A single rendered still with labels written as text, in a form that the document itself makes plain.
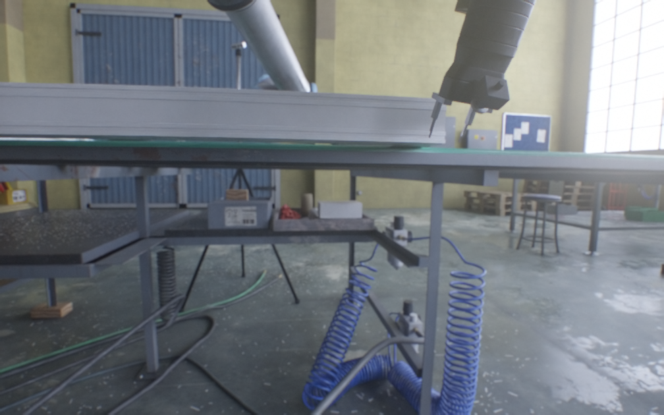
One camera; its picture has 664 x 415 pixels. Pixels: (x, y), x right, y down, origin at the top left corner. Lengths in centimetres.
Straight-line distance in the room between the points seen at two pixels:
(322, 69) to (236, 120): 655
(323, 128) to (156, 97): 24
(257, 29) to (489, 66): 44
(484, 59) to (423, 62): 764
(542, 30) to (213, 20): 751
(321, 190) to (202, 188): 248
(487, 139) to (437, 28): 275
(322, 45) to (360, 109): 668
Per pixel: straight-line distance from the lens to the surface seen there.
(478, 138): 819
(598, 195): 419
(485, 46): 47
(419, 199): 776
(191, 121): 52
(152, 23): 802
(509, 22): 48
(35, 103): 61
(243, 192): 145
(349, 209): 129
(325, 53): 714
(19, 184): 843
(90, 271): 108
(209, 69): 748
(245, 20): 71
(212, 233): 132
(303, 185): 711
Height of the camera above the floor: 82
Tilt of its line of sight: 6 degrees down
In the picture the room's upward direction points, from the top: 1 degrees clockwise
